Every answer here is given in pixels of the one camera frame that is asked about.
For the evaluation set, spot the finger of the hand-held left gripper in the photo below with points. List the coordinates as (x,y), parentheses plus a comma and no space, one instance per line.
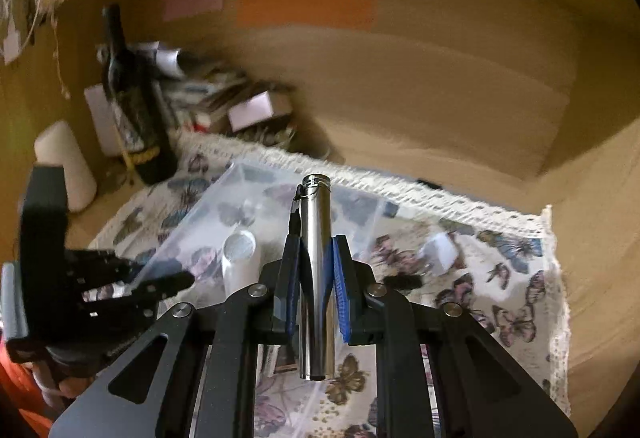
(105,268)
(150,290)

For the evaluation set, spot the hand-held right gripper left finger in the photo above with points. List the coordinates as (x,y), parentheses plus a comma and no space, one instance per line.
(292,288)

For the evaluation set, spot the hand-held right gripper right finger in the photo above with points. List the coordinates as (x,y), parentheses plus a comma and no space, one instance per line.
(341,288)

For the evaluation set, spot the silver metal flashlight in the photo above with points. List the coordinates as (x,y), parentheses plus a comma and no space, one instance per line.
(315,268)

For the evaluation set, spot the white handheld device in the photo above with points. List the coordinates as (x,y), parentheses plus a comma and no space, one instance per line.
(239,253)

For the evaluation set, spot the clear plastic storage box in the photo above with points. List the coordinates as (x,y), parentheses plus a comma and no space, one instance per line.
(250,198)

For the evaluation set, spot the person's left forearm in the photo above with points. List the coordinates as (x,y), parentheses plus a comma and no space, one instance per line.
(20,393)

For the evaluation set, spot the black metal multitool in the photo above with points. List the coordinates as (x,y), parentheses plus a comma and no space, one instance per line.
(402,281)

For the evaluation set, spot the beige cylinder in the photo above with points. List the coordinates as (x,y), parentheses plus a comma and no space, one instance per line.
(65,163)

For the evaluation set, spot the white charger plug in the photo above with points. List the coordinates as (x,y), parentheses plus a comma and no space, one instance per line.
(442,252)

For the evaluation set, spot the butterfly printed lace cloth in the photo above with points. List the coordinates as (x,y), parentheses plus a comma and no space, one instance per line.
(490,268)

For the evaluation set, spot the white paper sheet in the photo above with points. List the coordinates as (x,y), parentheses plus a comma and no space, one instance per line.
(100,113)

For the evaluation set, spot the dark wine bottle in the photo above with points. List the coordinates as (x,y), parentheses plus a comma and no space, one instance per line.
(135,108)

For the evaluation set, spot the small white cardboard box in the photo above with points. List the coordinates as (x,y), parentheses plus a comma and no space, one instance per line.
(255,111)

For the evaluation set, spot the stack of books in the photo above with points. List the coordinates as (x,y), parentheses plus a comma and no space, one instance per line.
(210,93)

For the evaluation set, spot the orange sticky note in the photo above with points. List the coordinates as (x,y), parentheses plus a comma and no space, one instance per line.
(305,8)

